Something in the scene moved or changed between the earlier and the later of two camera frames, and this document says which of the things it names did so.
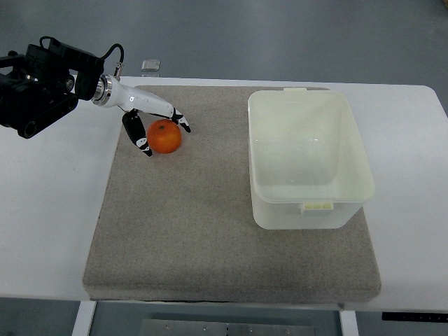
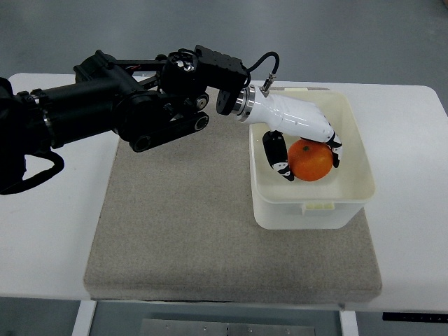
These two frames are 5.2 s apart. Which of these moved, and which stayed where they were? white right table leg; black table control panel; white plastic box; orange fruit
Moved: orange fruit
Stayed: white right table leg; black table control panel; white plastic box
